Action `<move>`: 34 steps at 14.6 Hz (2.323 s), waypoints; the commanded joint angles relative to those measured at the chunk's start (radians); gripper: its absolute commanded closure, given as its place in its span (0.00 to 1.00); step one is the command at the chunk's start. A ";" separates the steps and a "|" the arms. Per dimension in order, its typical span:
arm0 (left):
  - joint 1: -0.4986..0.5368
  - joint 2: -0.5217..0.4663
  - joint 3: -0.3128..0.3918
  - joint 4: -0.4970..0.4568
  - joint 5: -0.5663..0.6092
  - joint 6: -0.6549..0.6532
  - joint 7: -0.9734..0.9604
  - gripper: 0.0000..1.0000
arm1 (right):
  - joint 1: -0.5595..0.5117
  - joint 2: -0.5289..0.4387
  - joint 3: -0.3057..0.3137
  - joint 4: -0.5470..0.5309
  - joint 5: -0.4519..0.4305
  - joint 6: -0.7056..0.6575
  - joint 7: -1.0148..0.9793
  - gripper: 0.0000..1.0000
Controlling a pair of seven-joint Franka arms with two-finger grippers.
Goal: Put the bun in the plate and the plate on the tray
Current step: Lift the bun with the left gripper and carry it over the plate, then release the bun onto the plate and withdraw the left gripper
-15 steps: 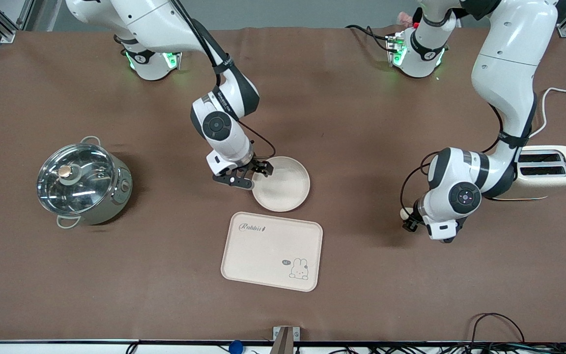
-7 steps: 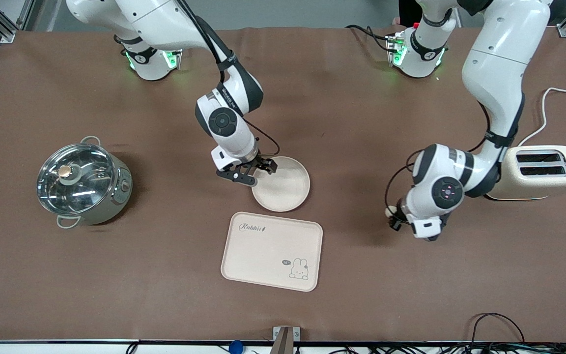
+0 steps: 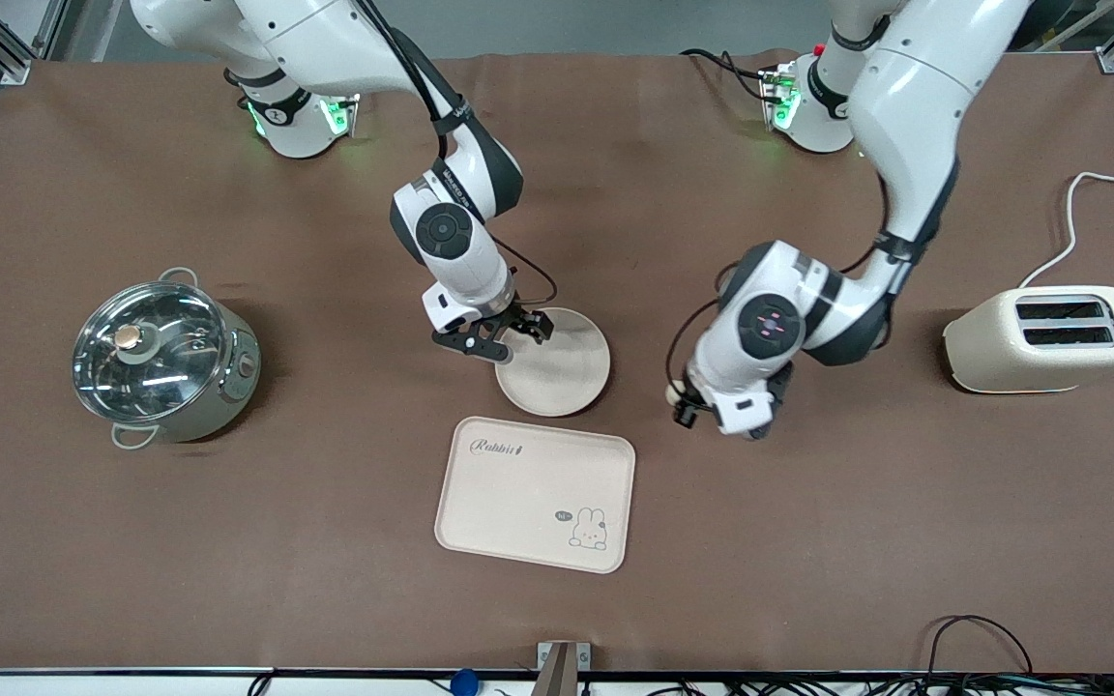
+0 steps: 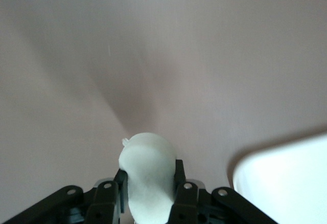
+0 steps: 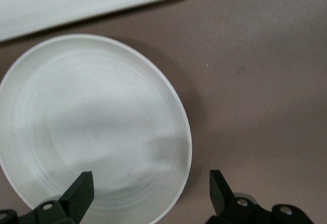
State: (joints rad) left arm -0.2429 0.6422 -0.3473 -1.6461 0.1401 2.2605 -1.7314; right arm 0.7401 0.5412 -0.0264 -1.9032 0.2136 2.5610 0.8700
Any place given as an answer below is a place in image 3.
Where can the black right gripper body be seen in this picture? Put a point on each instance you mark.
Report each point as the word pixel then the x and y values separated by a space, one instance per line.
pixel 517 318

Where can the round cream plate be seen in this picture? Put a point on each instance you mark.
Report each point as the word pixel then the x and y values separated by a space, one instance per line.
pixel 562 372

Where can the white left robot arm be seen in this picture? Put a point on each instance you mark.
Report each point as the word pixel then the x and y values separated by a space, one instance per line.
pixel 905 97

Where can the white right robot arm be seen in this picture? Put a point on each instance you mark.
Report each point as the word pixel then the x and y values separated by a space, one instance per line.
pixel 325 39

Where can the cream rabbit print tray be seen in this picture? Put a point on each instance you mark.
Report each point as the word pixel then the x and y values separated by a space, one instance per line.
pixel 518 493

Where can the green-lit base connector box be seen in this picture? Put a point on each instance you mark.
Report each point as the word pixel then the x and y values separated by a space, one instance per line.
pixel 777 97
pixel 339 116

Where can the brown table cover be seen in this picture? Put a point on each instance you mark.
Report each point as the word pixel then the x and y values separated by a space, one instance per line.
pixel 325 561

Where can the cream two-slot toaster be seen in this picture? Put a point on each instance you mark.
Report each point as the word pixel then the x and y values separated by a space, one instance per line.
pixel 1040 353

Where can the glass pot lid copper knob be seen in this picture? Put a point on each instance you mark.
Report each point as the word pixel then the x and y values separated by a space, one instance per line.
pixel 156 353

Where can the small blue round object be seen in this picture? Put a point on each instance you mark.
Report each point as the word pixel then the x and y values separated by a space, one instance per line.
pixel 463 682

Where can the metal table edge bracket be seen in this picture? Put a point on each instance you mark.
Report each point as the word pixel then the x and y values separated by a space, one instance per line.
pixel 562 667

